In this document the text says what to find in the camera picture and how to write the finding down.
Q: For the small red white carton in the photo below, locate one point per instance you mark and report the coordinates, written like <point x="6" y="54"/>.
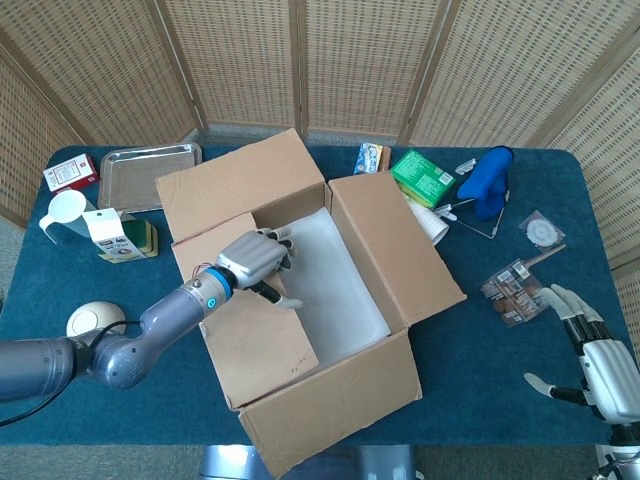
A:
<point x="70" y="172"/>

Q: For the white foam liner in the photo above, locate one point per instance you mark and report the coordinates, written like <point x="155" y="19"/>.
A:
<point x="340" y="290"/>

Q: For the stack of white paper cups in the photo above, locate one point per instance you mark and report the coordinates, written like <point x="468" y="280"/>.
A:
<point x="432" y="225"/>

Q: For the woven bamboo folding screen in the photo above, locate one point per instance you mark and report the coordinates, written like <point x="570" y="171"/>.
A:
<point x="350" y="60"/>

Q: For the large red-topped cardboard box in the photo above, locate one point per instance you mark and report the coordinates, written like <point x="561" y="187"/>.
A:
<point x="340" y="400"/>

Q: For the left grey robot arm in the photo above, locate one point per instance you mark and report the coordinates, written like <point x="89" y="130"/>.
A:
<point x="170" y="310"/>

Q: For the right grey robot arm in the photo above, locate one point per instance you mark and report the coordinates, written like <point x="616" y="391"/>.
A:
<point x="620" y="450"/>

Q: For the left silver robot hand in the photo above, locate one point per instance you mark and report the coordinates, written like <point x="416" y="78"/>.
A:
<point x="250" y="257"/>

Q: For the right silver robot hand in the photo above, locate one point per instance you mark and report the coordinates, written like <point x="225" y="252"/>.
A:
<point x="612" y="375"/>

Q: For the thin brown wooden strip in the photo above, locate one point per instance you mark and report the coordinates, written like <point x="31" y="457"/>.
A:
<point x="547" y="254"/>

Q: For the blue cloth glove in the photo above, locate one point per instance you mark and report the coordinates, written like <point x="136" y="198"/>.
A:
<point x="487" y="185"/>

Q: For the blue cookie package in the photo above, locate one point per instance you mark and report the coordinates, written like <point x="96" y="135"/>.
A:
<point x="367" y="159"/>

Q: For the white green carton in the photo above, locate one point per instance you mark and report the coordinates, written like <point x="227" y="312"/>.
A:
<point x="117" y="240"/>

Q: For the green printed carton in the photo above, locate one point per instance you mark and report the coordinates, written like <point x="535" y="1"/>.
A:
<point x="422" y="175"/>

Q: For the white plastic clip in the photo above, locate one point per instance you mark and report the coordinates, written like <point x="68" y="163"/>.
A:
<point x="448" y="214"/>
<point x="466" y="166"/>

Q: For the clear pack of brown nuts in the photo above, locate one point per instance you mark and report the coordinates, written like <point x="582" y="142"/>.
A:
<point x="517" y="295"/>

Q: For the round disc in clear bag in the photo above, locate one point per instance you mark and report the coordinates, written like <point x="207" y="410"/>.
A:
<point x="541" y="230"/>

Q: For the beige round bowl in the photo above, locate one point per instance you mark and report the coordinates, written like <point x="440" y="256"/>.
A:
<point x="87" y="317"/>

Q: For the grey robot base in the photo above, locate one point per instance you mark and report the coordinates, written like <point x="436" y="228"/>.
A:
<point x="380" y="460"/>

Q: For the rectangular steel tray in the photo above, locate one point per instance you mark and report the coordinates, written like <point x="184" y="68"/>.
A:
<point x="135" y="172"/>

